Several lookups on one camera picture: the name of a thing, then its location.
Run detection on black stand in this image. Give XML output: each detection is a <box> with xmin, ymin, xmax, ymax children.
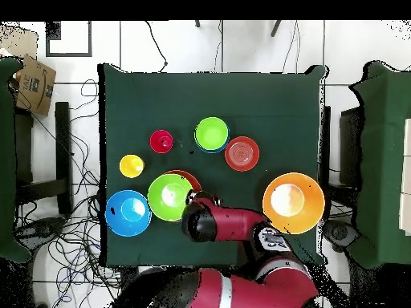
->
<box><xmin>14</xmin><ymin>101</ymin><xmax>73</xmax><ymax>216</ymax></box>

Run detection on white boxes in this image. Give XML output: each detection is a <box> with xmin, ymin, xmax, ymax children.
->
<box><xmin>398</xmin><ymin>117</ymin><xmax>411</xmax><ymax>237</ymax></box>

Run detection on large green bowl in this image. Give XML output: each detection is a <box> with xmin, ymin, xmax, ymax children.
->
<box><xmin>147</xmin><ymin>172</ymin><xmax>195</xmax><ymax>223</ymax></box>

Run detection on yellow cup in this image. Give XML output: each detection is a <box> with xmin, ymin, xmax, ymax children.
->
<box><xmin>119</xmin><ymin>154</ymin><xmax>145</xmax><ymax>179</ymax></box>

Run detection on cardboard box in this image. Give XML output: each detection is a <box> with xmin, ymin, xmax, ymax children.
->
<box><xmin>0</xmin><ymin>28</ymin><xmax>57</xmax><ymax>116</ymax></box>

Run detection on wide shallow red-orange bowl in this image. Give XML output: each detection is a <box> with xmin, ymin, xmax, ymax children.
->
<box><xmin>164</xmin><ymin>169</ymin><xmax>203</xmax><ymax>194</ymax></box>

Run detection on small red-orange bowl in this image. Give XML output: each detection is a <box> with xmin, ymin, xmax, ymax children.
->
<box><xmin>224</xmin><ymin>136</ymin><xmax>261</xmax><ymax>172</ymax></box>

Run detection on tangle of black cables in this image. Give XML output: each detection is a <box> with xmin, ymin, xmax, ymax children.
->
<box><xmin>15</xmin><ymin>78</ymin><xmax>129</xmax><ymax>308</ymax></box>

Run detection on dark green tablecloth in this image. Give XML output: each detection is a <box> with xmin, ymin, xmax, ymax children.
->
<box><xmin>97</xmin><ymin>63</ymin><xmax>329</xmax><ymax>268</ymax></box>

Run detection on dark square frame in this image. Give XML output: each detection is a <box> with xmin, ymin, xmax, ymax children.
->
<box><xmin>45</xmin><ymin>20</ymin><xmax>93</xmax><ymax>58</ymax></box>

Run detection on red cup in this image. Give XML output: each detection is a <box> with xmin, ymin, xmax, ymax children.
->
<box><xmin>149</xmin><ymin>129</ymin><xmax>174</xmax><ymax>155</ymax></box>

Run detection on small green bowl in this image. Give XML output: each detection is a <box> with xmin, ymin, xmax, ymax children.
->
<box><xmin>194</xmin><ymin>116</ymin><xmax>230</xmax><ymax>152</ymax></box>

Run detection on green cloth covered table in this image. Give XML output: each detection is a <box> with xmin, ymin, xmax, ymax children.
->
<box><xmin>0</xmin><ymin>55</ymin><xmax>31</xmax><ymax>264</ymax></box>
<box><xmin>348</xmin><ymin>60</ymin><xmax>411</xmax><ymax>270</ymax></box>

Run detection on clear blue ribbed bowl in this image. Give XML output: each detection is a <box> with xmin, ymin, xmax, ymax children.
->
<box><xmin>194</xmin><ymin>137</ymin><xmax>230</xmax><ymax>155</ymax></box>

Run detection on black cable with plug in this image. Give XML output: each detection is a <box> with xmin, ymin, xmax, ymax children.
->
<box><xmin>144</xmin><ymin>20</ymin><xmax>169</xmax><ymax>73</ymax></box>

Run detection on large orange bowl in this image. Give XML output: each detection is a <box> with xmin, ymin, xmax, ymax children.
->
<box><xmin>262</xmin><ymin>172</ymin><xmax>326</xmax><ymax>235</ymax></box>

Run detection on large blue bowl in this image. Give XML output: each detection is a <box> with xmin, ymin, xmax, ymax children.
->
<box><xmin>104</xmin><ymin>189</ymin><xmax>153</xmax><ymax>237</ymax></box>

